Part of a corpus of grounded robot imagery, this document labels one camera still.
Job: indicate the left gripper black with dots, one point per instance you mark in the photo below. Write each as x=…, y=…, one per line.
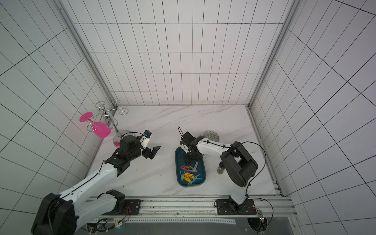
x=147, y=154

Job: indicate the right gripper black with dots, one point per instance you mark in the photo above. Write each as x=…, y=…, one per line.
x=191, y=157

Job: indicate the grey clothespin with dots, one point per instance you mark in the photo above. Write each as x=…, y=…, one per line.
x=194, y=168

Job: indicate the red clothespin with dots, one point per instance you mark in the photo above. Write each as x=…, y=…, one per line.
x=186, y=168

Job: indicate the teal plastic storage box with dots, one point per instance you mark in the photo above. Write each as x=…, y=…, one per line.
x=179, y=161

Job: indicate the yellow clothespin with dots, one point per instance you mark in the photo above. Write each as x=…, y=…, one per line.
x=188, y=176
x=187, y=179

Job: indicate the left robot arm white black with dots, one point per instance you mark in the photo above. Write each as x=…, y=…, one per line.
x=66, y=212

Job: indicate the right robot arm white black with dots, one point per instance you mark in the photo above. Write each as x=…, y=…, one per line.
x=238, y=162

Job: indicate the green patterned ceramic bowl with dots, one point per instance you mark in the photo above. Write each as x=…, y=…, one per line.
x=212, y=136

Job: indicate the small dark spice jar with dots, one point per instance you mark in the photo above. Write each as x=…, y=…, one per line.
x=220, y=170

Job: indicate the chrome glass holder stand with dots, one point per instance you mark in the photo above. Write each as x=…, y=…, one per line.
x=107, y=113

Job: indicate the pink wine glass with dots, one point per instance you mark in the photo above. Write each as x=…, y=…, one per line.
x=99, y=128

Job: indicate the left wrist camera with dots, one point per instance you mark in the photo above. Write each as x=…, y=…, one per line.
x=146, y=138

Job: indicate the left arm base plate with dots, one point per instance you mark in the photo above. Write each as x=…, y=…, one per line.
x=129, y=207

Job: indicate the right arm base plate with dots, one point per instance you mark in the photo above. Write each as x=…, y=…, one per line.
x=230, y=207

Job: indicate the aluminium mounting rail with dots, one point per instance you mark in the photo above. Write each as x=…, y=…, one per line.
x=203, y=209

